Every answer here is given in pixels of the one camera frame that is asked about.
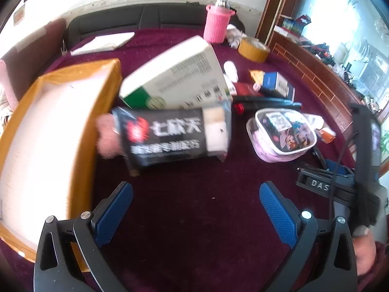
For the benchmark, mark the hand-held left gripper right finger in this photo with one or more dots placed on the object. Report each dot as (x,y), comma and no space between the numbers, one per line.
(278,216)

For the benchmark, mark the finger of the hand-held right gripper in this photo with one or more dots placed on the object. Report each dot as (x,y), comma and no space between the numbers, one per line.
(316,182)

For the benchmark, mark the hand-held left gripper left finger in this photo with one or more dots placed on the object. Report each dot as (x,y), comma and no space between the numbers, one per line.
(114,214)

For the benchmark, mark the cartoon print pencil case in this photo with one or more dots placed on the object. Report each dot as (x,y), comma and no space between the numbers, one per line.
(282,135)

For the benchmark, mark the black snack packet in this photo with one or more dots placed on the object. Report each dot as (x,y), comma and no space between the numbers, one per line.
(164,140)

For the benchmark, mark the black marker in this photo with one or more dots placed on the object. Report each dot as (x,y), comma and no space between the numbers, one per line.
(267,103)

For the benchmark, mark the yellow cardboard box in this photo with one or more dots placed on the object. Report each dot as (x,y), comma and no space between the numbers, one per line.
(45,146)

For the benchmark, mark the white green carton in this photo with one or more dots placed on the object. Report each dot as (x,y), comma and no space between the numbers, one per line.
(176,73)

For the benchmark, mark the person's right hand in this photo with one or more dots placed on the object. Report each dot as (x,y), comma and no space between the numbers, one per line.
(366,252)

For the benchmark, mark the orange white tube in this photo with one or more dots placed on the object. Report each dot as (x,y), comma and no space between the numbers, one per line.
(326,135)

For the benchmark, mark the maroon velvet tablecloth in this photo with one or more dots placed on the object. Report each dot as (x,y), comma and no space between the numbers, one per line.
(194,203)

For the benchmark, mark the blue white box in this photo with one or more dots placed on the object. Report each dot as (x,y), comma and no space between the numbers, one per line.
(278,85)

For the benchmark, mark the wooden glass cabinet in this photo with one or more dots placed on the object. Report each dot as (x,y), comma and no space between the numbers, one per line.
(304,54)

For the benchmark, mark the yellow tape roll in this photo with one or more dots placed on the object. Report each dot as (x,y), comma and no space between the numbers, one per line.
(253,50)

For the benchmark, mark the small white bottles cluster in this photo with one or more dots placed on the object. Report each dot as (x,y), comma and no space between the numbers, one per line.
(234,36)

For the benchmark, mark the white paper sheets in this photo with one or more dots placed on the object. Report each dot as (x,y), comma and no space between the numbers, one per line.
(103,42)

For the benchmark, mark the bottle with pink knit sleeve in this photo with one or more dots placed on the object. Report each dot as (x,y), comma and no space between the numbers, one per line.
(216,24)

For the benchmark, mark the black leather sofa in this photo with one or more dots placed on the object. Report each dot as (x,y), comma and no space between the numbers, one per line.
(121,18)

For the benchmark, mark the orange wall sign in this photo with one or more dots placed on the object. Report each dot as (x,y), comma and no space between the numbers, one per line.
(18,15)

